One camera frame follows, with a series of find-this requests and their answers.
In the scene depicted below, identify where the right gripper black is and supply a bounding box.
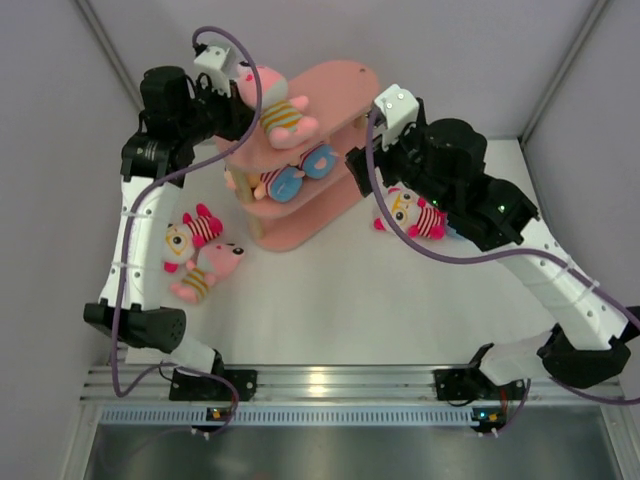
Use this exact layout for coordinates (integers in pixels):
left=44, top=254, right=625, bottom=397
left=346, top=118, right=454, bottom=215

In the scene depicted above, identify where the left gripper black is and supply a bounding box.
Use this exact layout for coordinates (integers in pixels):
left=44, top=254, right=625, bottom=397
left=175, top=76, right=256, bottom=146

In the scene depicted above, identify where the large pink frog plush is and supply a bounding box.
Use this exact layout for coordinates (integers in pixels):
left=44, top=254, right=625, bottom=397
left=236, top=61, right=319, bottom=150

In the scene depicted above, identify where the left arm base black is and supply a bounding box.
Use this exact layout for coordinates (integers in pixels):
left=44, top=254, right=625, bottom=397
left=169, top=369, right=258, bottom=402

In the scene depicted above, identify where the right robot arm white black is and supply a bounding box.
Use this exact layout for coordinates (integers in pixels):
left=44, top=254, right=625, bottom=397
left=346, top=87, right=639, bottom=397

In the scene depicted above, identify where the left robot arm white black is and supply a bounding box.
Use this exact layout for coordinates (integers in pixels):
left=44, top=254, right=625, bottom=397
left=83, top=66, right=255, bottom=400

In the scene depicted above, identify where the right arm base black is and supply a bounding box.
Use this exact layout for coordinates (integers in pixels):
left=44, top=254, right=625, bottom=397
left=433, top=368, right=526, bottom=404

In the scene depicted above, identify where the blue plush on shelf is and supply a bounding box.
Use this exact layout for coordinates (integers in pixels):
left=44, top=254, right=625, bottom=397
left=299, top=143, right=338, bottom=180
left=253, top=165, right=305, bottom=203

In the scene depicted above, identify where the pink three-tier shelf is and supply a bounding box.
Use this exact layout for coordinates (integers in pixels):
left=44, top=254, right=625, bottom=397
left=224, top=60, right=380, bottom=252

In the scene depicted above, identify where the right white glasses plush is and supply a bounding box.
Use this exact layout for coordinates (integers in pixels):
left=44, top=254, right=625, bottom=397
left=384, top=186, right=446, bottom=240

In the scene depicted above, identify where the white glasses plush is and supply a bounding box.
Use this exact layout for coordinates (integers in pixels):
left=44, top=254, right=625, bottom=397
left=384, top=186, right=446, bottom=240
left=161, top=203, right=224, bottom=273

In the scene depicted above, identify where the left white glasses plush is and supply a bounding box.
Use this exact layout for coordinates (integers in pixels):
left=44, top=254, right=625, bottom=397
left=161, top=203, right=224, bottom=273

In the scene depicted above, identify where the small pink frog plush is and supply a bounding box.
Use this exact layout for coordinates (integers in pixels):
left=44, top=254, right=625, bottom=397
left=170, top=242, right=245, bottom=304

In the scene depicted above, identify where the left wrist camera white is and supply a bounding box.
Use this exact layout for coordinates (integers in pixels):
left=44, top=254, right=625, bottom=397
left=194, top=43, right=237, bottom=97

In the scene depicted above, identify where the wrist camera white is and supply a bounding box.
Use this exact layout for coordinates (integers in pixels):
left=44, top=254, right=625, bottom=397
left=194, top=43, right=237, bottom=97
left=373, top=84, right=419, bottom=151

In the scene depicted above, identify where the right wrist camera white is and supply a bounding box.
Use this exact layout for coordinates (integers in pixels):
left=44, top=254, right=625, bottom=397
left=373, top=84, right=419, bottom=151

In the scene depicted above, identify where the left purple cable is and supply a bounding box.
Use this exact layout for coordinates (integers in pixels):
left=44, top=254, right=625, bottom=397
left=110, top=26, right=263, bottom=441

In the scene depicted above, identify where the purple cable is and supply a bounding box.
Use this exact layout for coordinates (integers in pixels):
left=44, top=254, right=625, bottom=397
left=110, top=26, right=263, bottom=441
left=365, top=110, right=640, bottom=441

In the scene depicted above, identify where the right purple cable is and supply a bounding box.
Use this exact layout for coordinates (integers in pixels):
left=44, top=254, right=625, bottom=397
left=365, top=110, right=640, bottom=441

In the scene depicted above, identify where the aluminium mounting rail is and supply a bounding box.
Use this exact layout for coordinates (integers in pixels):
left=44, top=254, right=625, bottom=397
left=80, top=364, right=623, bottom=404

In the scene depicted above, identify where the slotted cable duct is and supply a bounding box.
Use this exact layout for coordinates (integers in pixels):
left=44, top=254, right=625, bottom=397
left=99, top=406, right=502, bottom=427

